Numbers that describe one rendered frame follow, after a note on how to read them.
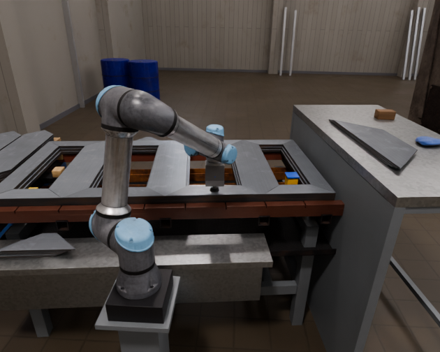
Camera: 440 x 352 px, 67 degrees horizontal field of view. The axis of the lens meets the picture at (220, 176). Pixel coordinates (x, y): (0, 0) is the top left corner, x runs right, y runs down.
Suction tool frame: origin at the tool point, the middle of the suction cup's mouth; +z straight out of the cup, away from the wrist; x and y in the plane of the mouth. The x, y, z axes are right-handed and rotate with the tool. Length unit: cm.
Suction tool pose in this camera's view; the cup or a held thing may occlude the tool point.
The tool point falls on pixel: (214, 192)
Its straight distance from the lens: 153.9
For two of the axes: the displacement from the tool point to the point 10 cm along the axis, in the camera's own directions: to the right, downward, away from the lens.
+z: -0.2, 9.0, 4.3
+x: 0.6, 4.3, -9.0
